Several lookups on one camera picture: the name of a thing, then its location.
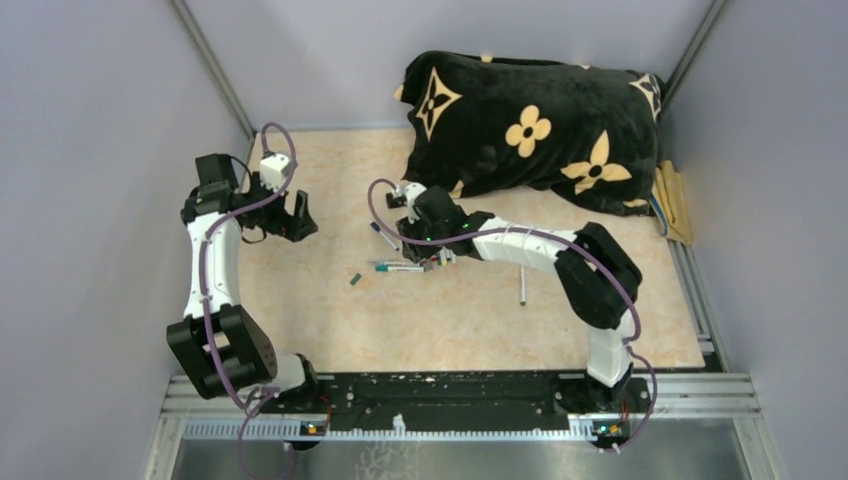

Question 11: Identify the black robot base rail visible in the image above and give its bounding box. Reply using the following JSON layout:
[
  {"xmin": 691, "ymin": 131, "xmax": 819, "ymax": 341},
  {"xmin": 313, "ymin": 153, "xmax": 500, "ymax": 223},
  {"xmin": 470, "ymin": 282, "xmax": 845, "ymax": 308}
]
[{"xmin": 260, "ymin": 370, "xmax": 651, "ymax": 433}]

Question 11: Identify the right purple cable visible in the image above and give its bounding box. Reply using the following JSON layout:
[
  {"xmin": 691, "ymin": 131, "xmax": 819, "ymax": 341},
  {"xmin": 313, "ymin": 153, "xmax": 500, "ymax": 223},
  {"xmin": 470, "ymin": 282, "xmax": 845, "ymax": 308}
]
[{"xmin": 367, "ymin": 178, "xmax": 659, "ymax": 454}]

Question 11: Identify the black floral plush blanket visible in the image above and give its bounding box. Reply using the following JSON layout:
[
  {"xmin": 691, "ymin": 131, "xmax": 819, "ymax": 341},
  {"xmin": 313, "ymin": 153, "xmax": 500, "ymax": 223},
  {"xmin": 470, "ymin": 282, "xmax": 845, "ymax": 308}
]
[{"xmin": 394, "ymin": 50, "xmax": 666, "ymax": 217}]

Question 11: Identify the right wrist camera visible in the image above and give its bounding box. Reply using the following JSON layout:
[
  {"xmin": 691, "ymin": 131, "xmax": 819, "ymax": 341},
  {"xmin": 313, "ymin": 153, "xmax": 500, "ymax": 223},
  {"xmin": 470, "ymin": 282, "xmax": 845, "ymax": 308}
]
[{"xmin": 386, "ymin": 182, "xmax": 427, "ymax": 209}]

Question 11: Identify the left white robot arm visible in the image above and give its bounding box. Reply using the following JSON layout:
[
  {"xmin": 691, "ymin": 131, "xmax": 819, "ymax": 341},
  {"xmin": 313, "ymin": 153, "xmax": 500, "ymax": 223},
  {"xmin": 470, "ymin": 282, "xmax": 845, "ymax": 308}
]
[{"xmin": 166, "ymin": 153, "xmax": 318, "ymax": 399}]

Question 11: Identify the purple cable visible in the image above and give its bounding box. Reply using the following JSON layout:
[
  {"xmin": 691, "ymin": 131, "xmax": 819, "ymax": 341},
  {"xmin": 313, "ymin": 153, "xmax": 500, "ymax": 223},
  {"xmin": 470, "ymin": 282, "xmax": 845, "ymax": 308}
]
[
  {"xmin": 198, "ymin": 122, "xmax": 299, "ymax": 480},
  {"xmin": 367, "ymin": 178, "xmax": 659, "ymax": 454}
]

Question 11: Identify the green capped white marker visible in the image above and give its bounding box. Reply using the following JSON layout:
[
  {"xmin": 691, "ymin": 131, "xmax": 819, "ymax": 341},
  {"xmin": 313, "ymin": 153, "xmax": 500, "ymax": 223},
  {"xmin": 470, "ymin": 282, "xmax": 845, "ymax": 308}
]
[{"xmin": 375, "ymin": 264, "xmax": 425, "ymax": 273}]

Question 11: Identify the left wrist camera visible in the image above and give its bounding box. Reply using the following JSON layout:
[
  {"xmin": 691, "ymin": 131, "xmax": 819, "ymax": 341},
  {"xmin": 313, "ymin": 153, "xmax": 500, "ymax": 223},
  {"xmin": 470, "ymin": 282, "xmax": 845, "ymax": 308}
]
[{"xmin": 258, "ymin": 153, "xmax": 293, "ymax": 191}]

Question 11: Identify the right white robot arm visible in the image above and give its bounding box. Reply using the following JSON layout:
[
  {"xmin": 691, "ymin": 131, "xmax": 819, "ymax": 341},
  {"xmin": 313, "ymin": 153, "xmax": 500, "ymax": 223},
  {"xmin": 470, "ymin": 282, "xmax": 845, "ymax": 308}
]
[{"xmin": 386, "ymin": 183, "xmax": 643, "ymax": 412}]

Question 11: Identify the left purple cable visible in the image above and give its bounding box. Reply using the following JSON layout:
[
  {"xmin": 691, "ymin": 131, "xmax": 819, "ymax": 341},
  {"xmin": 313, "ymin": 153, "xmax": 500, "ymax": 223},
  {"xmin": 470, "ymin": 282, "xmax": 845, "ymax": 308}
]
[{"xmin": 198, "ymin": 122, "xmax": 299, "ymax": 480}]

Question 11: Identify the yellow cloth bundle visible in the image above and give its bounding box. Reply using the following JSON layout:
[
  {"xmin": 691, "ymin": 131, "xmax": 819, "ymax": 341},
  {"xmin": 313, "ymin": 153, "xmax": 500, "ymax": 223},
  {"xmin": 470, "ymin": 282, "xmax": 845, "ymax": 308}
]
[{"xmin": 650, "ymin": 160, "xmax": 694, "ymax": 246}]

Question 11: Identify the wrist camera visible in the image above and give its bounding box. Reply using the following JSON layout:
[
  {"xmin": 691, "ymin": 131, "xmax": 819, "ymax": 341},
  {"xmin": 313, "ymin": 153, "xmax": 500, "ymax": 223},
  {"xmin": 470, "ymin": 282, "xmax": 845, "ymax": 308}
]
[
  {"xmin": 258, "ymin": 153, "xmax": 293, "ymax": 191},
  {"xmin": 386, "ymin": 182, "xmax": 427, "ymax": 209}
]

